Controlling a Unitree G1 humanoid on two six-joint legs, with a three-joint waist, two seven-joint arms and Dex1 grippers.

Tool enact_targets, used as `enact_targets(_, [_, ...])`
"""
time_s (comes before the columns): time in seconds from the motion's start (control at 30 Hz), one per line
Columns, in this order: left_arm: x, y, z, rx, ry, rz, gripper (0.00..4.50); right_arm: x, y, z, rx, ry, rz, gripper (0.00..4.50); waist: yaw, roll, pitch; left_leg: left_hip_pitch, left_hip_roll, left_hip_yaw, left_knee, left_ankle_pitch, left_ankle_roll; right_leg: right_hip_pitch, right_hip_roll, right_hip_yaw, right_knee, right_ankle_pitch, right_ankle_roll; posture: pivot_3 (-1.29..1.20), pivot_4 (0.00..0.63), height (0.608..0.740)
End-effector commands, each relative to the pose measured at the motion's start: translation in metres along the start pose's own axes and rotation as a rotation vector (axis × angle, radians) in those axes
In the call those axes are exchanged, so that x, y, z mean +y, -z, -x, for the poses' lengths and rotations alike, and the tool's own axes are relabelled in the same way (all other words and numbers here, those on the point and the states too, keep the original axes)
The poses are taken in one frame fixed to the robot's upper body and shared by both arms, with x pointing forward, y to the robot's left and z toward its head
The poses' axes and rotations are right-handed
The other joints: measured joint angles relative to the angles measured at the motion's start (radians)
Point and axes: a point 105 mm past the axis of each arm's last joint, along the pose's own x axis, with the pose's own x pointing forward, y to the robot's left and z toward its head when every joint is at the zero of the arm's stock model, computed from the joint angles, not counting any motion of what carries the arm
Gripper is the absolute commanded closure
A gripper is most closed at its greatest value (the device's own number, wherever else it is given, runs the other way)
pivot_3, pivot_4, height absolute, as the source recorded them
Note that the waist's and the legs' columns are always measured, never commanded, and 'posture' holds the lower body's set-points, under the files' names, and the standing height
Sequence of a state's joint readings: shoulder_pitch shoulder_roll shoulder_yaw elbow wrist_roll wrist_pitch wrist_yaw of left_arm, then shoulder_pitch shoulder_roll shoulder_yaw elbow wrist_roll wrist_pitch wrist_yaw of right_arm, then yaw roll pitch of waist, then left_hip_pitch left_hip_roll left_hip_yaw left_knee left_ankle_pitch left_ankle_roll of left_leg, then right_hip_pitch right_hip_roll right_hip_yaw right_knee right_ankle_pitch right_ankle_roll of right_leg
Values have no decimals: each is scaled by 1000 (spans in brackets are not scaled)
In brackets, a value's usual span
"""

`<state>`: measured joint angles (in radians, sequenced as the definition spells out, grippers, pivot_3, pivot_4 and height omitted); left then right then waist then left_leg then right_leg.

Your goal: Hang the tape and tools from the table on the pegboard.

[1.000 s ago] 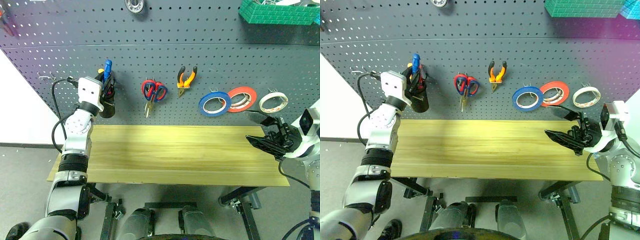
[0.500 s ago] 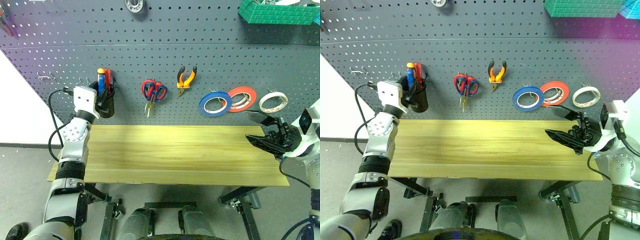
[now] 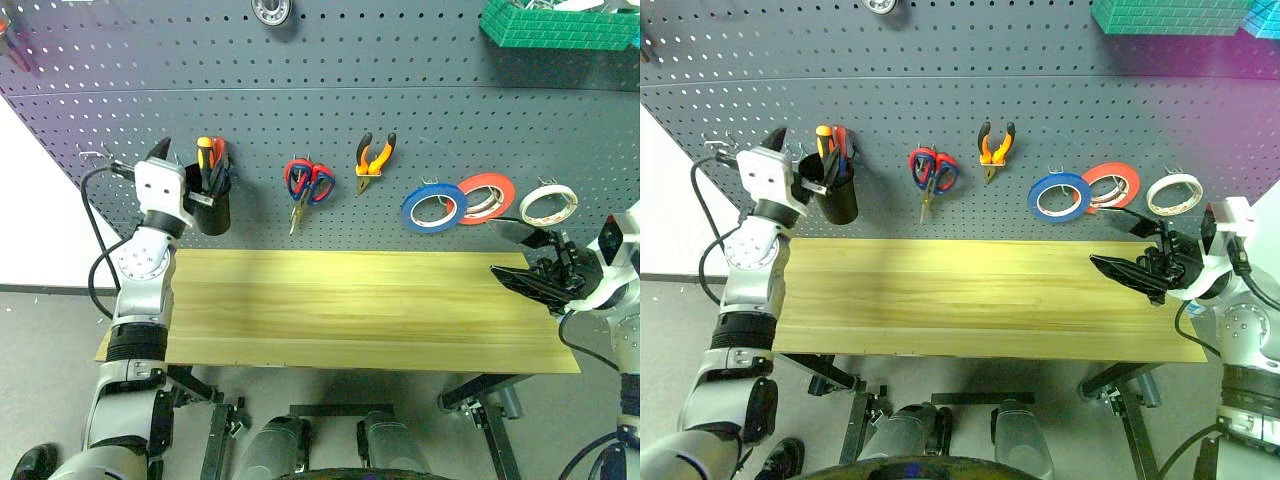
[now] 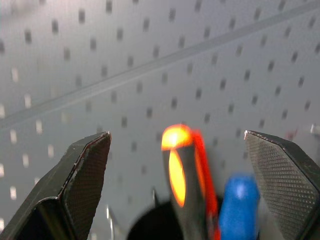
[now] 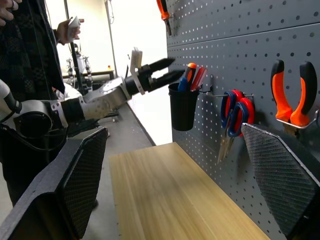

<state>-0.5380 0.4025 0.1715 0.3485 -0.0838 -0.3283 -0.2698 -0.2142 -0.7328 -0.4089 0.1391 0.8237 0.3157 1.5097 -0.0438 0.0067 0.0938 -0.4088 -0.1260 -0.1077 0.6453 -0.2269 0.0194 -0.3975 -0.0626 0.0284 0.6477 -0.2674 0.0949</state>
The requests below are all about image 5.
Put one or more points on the black tripod pole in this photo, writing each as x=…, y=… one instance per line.
x=75, y=57

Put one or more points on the background wooden table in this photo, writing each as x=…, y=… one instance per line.
x=100, y=73

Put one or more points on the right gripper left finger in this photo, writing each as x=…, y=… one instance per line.
x=62, y=187

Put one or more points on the grey perforated metal pegboard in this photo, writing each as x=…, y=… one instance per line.
x=225, y=37

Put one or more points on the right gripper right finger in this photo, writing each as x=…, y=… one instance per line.
x=282, y=180

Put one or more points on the person's right hand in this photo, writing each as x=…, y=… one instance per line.
x=7, y=10

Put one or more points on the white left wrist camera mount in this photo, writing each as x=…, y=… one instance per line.
x=137, y=58

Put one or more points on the person's left hand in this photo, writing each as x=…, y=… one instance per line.
x=62, y=32

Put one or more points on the person in dark clothes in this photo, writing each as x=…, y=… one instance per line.
x=25, y=50

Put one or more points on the black plastic cup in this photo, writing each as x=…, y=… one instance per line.
x=183, y=112

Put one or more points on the background humanoid robot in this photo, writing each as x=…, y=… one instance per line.
x=81, y=65

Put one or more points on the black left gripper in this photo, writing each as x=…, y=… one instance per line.
x=146, y=77

